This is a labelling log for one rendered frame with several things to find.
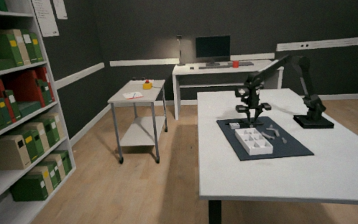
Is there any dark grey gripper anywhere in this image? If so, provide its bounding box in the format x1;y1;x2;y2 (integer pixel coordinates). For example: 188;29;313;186
235;96;272;122

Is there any white mounting block with black holes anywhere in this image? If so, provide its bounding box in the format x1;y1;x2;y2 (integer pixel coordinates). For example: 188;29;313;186
229;123;239;129

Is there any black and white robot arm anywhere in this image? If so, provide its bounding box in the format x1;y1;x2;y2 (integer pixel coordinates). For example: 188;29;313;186
234;55;326;121

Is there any white divided parts tray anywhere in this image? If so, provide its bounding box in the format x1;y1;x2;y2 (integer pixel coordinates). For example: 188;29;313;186
235;128;273;155

